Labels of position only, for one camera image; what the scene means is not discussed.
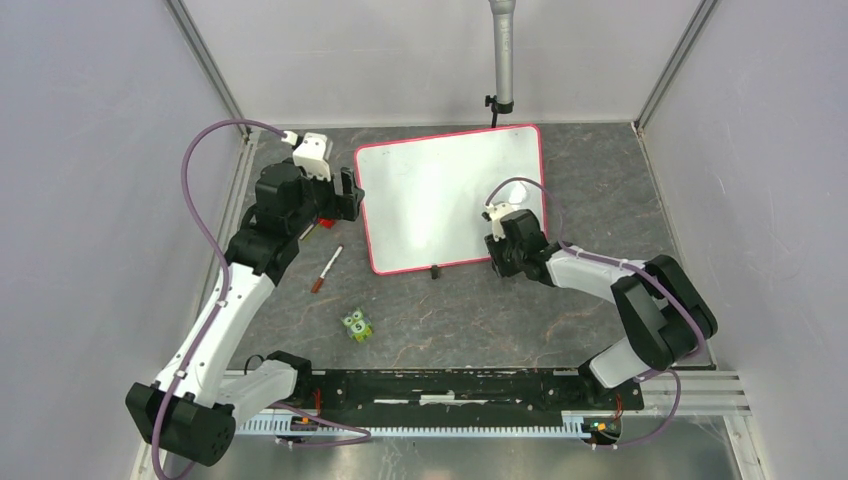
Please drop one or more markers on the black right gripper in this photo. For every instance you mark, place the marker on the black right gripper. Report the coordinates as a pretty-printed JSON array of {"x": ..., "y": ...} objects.
[{"x": 493, "y": 248}]

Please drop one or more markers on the green owl number toy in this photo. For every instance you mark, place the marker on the green owl number toy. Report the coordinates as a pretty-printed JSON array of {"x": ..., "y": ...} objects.
[{"x": 357, "y": 325}]

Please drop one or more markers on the white slotted cable duct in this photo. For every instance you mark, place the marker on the white slotted cable duct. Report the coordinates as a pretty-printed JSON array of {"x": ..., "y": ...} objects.
[{"x": 284, "y": 424}]

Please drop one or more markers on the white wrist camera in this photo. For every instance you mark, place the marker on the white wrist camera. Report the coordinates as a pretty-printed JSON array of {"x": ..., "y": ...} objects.
[
  {"x": 311, "y": 155},
  {"x": 494, "y": 214}
]

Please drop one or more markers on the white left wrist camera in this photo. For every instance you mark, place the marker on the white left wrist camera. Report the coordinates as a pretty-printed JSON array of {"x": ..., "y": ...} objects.
[{"x": 311, "y": 155}]

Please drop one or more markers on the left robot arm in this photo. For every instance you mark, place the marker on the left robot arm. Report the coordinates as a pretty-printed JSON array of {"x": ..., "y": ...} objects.
[{"x": 187, "y": 410}]

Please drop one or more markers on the white marker pen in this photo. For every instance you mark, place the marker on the white marker pen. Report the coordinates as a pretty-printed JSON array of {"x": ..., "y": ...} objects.
[{"x": 317, "y": 285}]

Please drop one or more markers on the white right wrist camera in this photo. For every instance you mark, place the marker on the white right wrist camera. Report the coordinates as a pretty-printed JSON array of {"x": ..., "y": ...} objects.
[{"x": 494, "y": 214}]

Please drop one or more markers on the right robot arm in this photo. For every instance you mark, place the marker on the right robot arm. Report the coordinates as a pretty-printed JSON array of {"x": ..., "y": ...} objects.
[{"x": 664, "y": 317}]

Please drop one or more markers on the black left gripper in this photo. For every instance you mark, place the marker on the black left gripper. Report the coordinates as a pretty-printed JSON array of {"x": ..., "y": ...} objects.
[{"x": 351, "y": 202}]

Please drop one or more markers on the grey camera pole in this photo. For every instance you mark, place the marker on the grey camera pole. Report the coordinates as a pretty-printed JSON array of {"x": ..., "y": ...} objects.
[{"x": 503, "y": 18}]

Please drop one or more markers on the white board with pink frame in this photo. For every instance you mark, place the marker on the white board with pink frame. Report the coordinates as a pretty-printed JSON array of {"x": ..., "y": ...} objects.
[{"x": 424, "y": 197}]

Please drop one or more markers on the black tripod stand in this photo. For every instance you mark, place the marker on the black tripod stand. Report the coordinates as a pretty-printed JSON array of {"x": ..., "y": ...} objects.
[{"x": 491, "y": 103}]

